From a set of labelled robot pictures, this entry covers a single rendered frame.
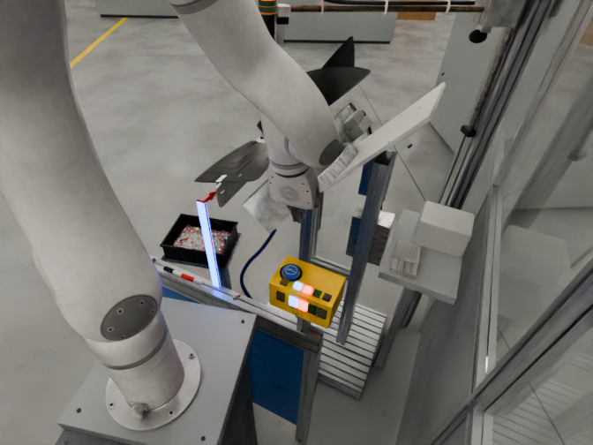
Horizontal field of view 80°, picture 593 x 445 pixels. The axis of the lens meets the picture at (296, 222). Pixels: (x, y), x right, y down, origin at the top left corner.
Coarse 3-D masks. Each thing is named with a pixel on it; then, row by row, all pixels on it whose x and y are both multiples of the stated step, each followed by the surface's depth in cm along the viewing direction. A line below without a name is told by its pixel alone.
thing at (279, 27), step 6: (282, 6) 84; (288, 6) 84; (282, 12) 85; (288, 12) 85; (276, 18) 85; (282, 18) 85; (288, 18) 85; (276, 24) 86; (282, 24) 86; (288, 24) 86; (276, 30) 87; (282, 30) 87; (276, 36) 88; (282, 36) 88; (276, 42) 89; (282, 42) 89
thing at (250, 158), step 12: (252, 144) 106; (264, 144) 106; (228, 156) 103; (240, 156) 100; (252, 156) 100; (264, 156) 100; (216, 168) 98; (228, 168) 96; (240, 168) 95; (252, 168) 94; (264, 168) 94; (204, 180) 95; (228, 180) 90; (240, 180) 89; (252, 180) 87
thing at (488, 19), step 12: (480, 0) 94; (492, 0) 90; (504, 0) 90; (516, 0) 90; (480, 12) 94; (492, 12) 91; (504, 12) 92; (516, 12) 92; (480, 24) 95; (492, 24) 93; (504, 24) 94
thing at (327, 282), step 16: (288, 256) 88; (304, 272) 84; (320, 272) 85; (272, 288) 83; (288, 288) 81; (320, 288) 81; (336, 288) 81; (272, 304) 87; (288, 304) 84; (320, 304) 78; (336, 304) 82; (320, 320) 82
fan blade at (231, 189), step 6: (222, 186) 128; (228, 186) 126; (234, 186) 124; (240, 186) 122; (216, 192) 130; (228, 192) 125; (234, 192) 123; (222, 198) 125; (228, 198) 124; (222, 204) 124
